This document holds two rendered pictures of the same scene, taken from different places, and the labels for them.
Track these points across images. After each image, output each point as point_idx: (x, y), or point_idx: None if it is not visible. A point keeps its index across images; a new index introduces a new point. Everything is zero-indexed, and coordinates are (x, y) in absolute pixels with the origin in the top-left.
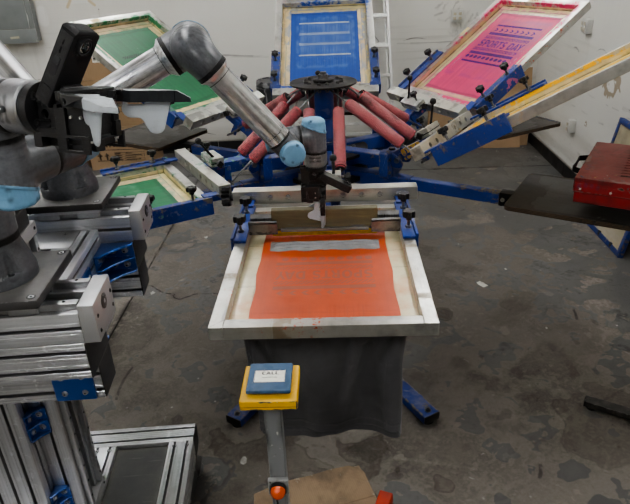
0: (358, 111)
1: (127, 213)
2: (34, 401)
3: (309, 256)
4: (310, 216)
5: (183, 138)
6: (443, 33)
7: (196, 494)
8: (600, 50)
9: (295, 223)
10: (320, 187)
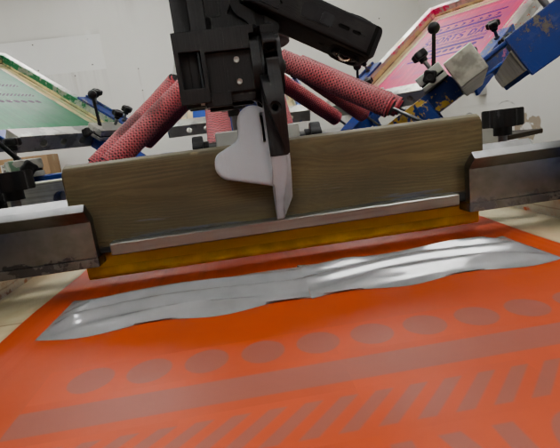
0: (301, 64)
1: None
2: None
3: (241, 340)
4: (227, 168)
5: None
6: (340, 125)
7: None
8: (502, 103)
9: (171, 213)
10: (256, 36)
